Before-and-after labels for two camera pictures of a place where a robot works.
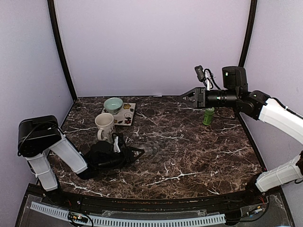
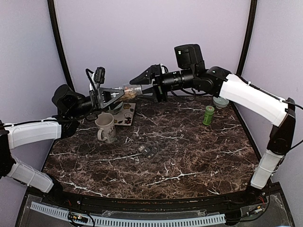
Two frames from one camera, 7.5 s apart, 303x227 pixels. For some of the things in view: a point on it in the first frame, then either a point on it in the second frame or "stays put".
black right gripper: [200, 93] → [158, 89]
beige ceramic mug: [104, 122] stays put
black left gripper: [128, 161] → [97, 99]
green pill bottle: [208, 116] stays put
